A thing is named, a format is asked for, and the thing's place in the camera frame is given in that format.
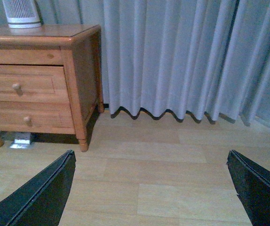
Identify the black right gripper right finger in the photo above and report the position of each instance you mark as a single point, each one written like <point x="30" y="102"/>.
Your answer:
<point x="252" y="184"/>

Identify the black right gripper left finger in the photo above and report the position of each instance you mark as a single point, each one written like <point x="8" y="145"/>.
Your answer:
<point x="41" y="200"/>

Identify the wooden drawer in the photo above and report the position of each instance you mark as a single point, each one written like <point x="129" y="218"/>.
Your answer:
<point x="36" y="117"/>
<point x="38" y="84"/>

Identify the white power strip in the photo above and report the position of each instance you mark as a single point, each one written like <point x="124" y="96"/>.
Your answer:
<point x="23" y="140"/>

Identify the wooden nightstand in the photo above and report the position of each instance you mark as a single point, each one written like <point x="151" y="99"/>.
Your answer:
<point x="75" y="47"/>

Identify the grey curtain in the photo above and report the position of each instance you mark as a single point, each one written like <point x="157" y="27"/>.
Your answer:
<point x="205" y="57"/>

